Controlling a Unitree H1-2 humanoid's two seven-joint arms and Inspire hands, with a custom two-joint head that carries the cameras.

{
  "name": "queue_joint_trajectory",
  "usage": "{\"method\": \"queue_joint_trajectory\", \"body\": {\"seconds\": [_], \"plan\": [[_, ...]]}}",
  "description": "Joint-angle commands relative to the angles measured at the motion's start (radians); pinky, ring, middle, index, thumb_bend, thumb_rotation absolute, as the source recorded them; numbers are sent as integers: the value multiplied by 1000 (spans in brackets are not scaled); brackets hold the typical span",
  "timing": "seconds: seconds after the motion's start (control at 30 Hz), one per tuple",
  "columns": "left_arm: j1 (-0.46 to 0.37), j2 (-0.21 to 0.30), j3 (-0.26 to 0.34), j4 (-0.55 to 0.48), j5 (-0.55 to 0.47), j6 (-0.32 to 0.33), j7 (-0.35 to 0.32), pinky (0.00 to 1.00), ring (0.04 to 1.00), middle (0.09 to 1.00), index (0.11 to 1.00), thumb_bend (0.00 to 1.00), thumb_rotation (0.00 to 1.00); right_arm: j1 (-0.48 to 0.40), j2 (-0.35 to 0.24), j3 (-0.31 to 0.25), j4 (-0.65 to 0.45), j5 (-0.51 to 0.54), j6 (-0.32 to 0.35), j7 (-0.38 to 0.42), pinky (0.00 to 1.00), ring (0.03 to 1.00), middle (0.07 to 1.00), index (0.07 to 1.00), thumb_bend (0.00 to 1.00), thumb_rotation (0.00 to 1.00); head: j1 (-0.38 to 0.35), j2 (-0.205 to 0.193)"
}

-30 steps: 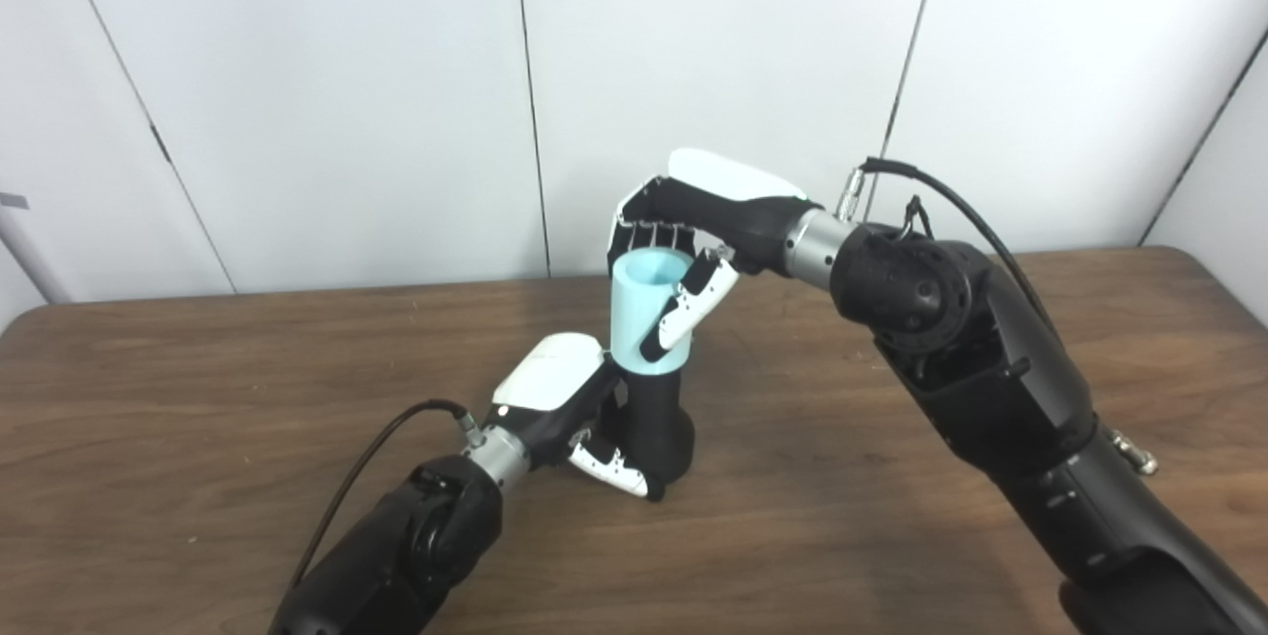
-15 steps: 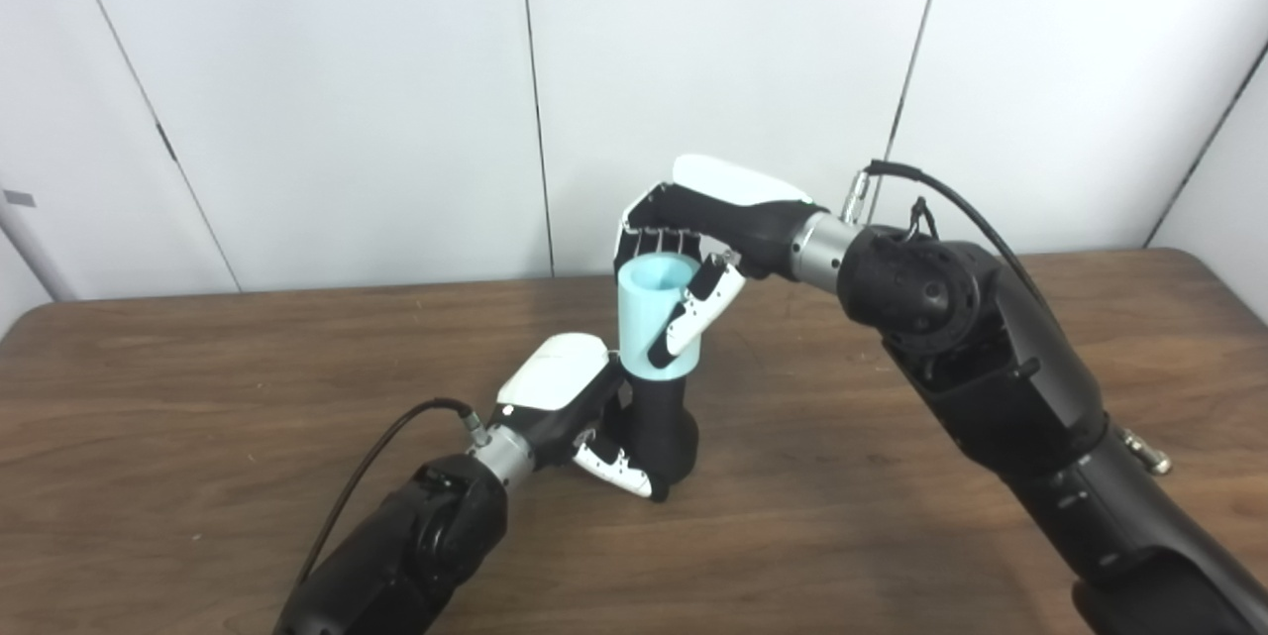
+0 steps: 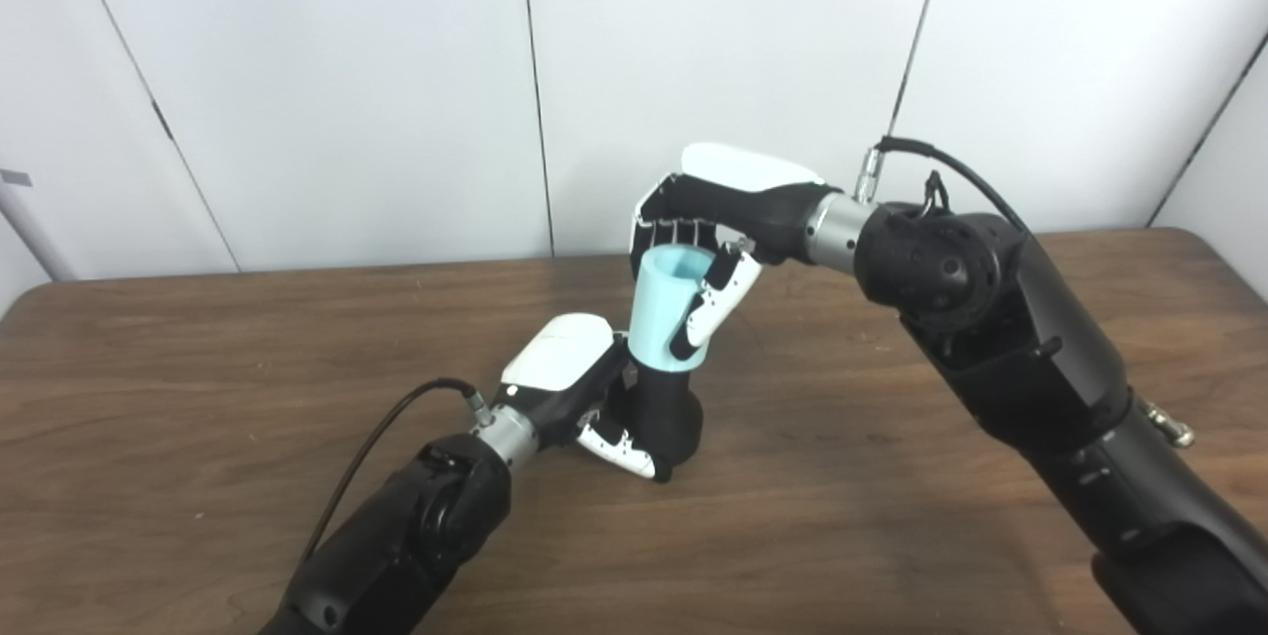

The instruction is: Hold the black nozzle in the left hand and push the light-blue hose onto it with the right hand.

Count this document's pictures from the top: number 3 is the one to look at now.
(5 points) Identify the light-blue hose piece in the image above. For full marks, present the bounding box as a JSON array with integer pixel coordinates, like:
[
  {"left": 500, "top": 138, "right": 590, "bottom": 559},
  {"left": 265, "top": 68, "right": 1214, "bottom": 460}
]
[{"left": 628, "top": 245, "right": 716, "bottom": 373}]

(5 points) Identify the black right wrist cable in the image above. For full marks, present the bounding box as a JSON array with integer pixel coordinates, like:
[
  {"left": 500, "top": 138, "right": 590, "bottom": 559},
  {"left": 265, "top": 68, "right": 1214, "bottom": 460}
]
[{"left": 854, "top": 137, "right": 1031, "bottom": 235}]

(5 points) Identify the white wall corner post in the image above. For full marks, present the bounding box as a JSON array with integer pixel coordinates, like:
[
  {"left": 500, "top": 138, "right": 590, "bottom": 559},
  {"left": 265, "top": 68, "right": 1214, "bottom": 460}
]
[{"left": 0, "top": 184, "right": 78, "bottom": 281}]

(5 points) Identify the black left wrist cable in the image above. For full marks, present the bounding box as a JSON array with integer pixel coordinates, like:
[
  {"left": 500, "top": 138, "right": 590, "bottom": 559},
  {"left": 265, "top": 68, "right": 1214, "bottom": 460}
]
[{"left": 302, "top": 377, "right": 494, "bottom": 562}]

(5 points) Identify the black flared nozzle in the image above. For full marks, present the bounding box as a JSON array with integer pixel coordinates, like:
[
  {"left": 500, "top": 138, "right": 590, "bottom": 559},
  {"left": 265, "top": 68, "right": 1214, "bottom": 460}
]
[{"left": 604, "top": 358, "right": 705, "bottom": 484}]

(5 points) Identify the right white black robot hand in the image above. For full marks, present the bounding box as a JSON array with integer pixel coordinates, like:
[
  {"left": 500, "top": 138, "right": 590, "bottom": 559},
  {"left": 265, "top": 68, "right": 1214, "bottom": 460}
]
[{"left": 630, "top": 143, "right": 828, "bottom": 361}]

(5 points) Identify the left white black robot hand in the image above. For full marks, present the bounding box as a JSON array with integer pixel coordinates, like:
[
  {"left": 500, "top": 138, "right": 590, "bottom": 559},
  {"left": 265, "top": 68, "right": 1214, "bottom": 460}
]
[{"left": 492, "top": 313, "right": 675, "bottom": 484}]

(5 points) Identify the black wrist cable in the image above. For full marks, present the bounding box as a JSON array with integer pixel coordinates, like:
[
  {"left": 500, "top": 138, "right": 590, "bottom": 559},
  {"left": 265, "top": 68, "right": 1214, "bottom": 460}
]
[
  {"left": 302, "top": 377, "right": 494, "bottom": 562},
  {"left": 854, "top": 137, "right": 1031, "bottom": 235}
]

